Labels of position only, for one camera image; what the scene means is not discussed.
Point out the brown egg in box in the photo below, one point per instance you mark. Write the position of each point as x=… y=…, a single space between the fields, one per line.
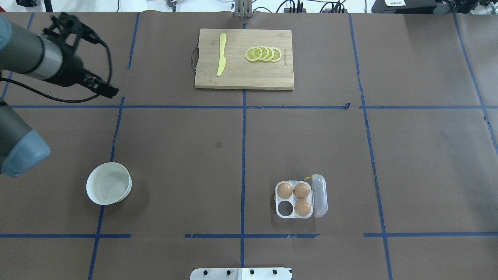
x=301 y=190
x=302 y=208

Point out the yellow plastic knife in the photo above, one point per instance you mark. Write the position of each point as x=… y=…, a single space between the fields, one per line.
x=222 y=59

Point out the brown egg carried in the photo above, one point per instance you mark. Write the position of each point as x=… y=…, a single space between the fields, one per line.
x=284 y=190

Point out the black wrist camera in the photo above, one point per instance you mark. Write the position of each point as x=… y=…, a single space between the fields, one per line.
x=67 y=30

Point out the wooden cutting board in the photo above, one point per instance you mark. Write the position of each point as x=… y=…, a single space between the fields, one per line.
x=240 y=74

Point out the clear plastic egg box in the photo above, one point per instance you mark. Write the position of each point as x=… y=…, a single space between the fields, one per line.
x=318 y=198

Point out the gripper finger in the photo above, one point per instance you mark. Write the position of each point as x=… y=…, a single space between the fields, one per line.
x=99 y=87
x=90 y=74

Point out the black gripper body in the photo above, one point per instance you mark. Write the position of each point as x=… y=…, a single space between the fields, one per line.
x=71 y=72

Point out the aluminium frame post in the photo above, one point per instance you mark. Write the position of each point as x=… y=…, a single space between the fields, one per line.
x=243 y=8

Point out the black computer box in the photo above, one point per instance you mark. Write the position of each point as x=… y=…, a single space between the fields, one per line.
x=415 y=6

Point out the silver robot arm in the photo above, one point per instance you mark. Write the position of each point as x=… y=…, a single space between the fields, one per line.
x=48 y=57

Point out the white paper bowl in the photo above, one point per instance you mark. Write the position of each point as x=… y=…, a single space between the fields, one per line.
x=108 y=184

